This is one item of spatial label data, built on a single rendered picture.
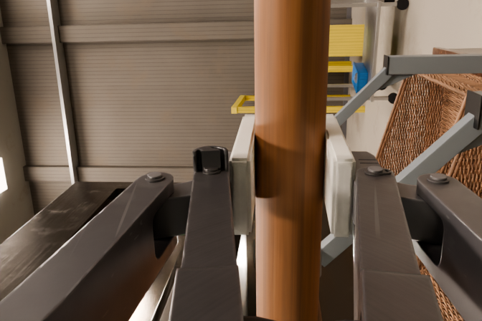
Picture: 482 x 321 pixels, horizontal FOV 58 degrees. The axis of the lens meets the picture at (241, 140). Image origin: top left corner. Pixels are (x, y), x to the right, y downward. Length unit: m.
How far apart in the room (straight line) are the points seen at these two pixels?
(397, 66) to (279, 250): 0.90
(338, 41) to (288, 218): 6.12
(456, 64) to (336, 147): 0.94
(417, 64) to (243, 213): 0.94
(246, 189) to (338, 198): 0.03
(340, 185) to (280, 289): 0.07
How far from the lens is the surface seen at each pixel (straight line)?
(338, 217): 0.16
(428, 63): 1.08
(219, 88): 8.04
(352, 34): 6.32
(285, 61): 0.17
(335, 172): 0.15
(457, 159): 1.19
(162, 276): 1.29
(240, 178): 0.15
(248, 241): 1.92
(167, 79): 8.20
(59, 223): 1.71
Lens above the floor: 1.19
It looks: 5 degrees up
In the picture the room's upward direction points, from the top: 90 degrees counter-clockwise
